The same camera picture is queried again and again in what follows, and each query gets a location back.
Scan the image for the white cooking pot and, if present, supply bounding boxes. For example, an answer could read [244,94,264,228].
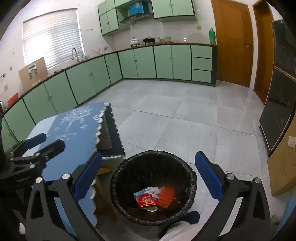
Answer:
[130,37,140,48]

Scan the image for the orange foam fruit net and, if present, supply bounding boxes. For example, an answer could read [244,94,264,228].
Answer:
[157,187,175,208]

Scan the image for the steel electric kettle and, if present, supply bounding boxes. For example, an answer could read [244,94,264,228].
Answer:
[0,101,5,114]

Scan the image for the black wok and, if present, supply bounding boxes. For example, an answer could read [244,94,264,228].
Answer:
[142,36,155,45]

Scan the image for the white blue paper cup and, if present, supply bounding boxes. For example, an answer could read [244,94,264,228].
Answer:
[144,206,158,212]

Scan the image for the black lined trash bin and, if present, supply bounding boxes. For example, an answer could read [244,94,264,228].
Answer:
[110,151,197,226]

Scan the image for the large cardboard box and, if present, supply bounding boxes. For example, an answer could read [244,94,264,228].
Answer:
[267,136,296,197]

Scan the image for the chrome kitchen faucet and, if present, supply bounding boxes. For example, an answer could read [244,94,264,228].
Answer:
[71,48,80,63]

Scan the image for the red gold cigarette pack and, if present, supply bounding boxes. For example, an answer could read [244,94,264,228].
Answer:
[137,193,157,208]

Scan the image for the black range hood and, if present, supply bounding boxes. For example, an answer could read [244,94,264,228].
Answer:
[120,13,154,25]

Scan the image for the blue tree-print tablecloth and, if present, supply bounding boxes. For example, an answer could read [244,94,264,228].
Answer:
[21,101,127,237]

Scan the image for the green lower kitchen cabinets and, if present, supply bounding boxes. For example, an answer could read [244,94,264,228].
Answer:
[1,44,218,149]

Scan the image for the white tissue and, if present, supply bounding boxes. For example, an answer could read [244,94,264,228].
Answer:
[148,187,161,200]

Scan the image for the green bottle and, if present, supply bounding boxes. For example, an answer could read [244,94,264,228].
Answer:
[209,28,216,45]

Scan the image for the orange plastic basin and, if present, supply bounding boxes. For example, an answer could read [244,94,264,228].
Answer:
[7,92,19,106]

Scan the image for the cardboard box with scale picture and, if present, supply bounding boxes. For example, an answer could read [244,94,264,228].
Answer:
[18,57,48,93]

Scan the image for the blue box on hood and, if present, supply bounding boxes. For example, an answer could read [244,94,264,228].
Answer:
[129,1,146,16]

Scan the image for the black glass cabinet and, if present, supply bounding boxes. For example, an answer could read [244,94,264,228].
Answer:
[259,19,295,156]

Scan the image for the green white paper carton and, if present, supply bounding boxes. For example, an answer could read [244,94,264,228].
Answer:
[133,187,150,199]

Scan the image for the brown wooden door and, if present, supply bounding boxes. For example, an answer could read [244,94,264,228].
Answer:
[253,1,274,103]
[211,1,253,87]

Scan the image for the green upper wall cabinets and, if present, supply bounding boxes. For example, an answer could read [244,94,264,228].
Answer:
[97,0,197,36]

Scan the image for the white window blinds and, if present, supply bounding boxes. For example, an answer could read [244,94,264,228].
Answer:
[22,8,85,69]

